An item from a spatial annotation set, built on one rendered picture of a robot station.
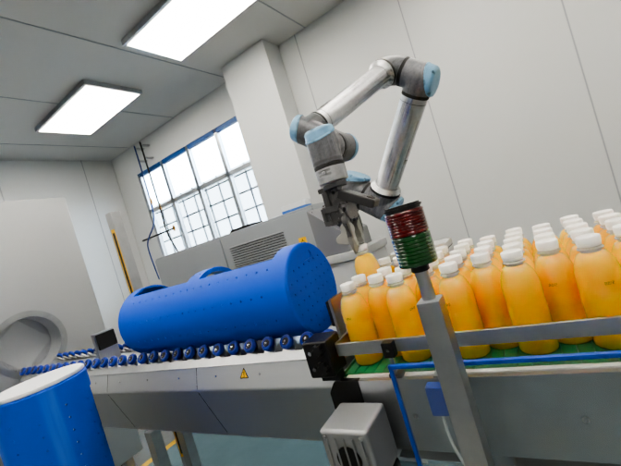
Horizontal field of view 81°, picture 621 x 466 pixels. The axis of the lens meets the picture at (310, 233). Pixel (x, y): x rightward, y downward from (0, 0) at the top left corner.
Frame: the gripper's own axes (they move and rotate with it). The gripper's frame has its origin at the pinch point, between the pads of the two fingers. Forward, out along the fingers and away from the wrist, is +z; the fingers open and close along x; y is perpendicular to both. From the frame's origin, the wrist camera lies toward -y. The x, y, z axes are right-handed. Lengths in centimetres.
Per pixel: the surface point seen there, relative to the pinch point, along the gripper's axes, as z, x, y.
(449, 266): 7.0, 16.5, -26.2
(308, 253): -2.0, -0.4, 18.2
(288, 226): -15, -151, 126
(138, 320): 5, 16, 90
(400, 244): -3.1, 40.9, -25.6
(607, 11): -98, -272, -124
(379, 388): 29.4, 25.0, -5.8
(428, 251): -0.8, 39.8, -29.1
